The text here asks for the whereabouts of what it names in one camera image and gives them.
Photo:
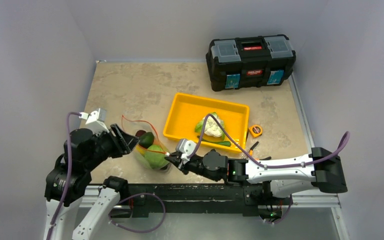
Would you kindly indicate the green cabbage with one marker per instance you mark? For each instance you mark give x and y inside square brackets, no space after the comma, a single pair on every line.
[155,156]

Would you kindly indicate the white cauliflower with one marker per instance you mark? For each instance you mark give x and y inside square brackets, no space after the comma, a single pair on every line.
[211,128]

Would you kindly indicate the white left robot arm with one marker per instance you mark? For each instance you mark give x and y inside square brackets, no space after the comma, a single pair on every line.
[66,184]

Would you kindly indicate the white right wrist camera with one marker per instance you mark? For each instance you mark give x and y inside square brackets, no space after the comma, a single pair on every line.
[185,148]

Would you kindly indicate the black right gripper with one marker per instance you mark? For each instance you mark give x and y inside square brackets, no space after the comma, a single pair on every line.
[181,160]

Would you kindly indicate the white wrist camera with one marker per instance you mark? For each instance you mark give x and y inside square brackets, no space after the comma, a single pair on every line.
[95,121]
[185,148]

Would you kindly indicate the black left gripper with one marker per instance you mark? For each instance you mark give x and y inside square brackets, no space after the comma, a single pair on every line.
[123,143]

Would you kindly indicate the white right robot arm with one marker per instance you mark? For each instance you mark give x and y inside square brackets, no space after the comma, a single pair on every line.
[320,169]

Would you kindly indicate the black metal base frame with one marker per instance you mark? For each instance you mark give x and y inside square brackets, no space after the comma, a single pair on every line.
[215,198]

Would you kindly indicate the dark green avocado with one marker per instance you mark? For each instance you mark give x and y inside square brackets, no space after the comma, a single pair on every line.
[146,140]

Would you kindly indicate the green cucumber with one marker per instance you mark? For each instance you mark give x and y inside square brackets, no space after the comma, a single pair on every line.
[225,143]

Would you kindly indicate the clear orange zip bag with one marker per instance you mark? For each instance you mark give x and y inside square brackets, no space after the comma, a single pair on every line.
[131,127]

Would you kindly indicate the dark red plum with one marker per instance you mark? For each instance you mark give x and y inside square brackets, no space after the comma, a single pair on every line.
[139,133]

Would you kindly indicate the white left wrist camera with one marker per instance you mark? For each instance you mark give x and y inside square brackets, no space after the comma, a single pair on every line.
[95,121]

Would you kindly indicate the black plastic toolbox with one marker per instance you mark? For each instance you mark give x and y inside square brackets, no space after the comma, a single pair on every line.
[246,62]

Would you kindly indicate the yellow plastic tray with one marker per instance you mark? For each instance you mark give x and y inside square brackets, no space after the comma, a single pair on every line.
[187,110]

